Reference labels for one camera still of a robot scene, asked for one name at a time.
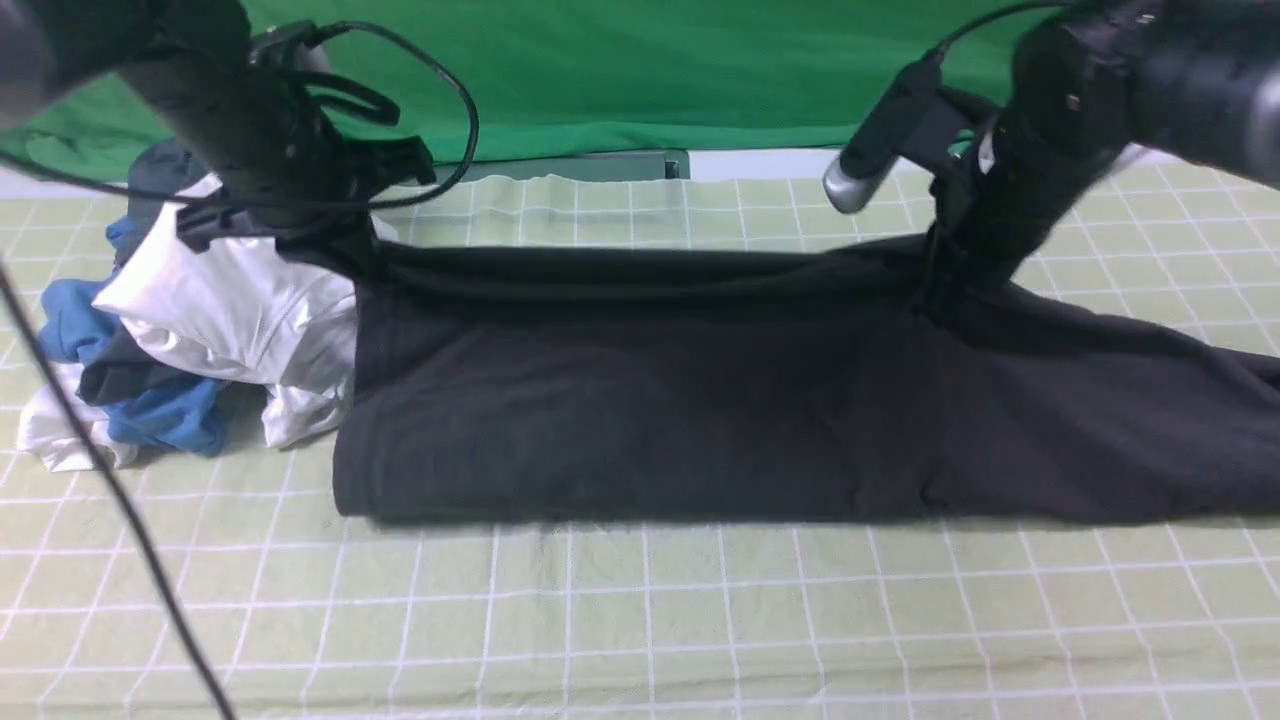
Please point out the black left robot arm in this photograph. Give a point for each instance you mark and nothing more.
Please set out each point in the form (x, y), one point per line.
(52, 48)

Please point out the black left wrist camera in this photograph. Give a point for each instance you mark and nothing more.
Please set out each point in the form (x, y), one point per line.
(293, 46)

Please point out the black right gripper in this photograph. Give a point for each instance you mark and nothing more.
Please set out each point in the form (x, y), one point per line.
(1063, 129)

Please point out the blue crumpled garment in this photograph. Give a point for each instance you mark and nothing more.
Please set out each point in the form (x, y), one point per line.
(183, 419)

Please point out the light green checkered tablecloth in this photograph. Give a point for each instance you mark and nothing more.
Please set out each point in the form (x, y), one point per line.
(311, 616)

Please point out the white crumpled garment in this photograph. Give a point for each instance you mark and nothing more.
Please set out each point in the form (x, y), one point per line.
(239, 314)

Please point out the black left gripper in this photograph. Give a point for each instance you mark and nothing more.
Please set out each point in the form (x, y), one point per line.
(285, 172)

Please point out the dark gray long-sleeve top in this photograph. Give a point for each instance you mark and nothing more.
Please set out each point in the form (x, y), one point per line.
(497, 384)

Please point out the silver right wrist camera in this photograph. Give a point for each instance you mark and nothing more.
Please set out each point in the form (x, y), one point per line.
(910, 120)

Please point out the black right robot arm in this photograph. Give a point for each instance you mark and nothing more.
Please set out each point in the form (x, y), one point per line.
(1198, 80)

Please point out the dark slate crumpled garment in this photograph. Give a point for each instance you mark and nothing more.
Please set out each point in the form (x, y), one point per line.
(160, 180)

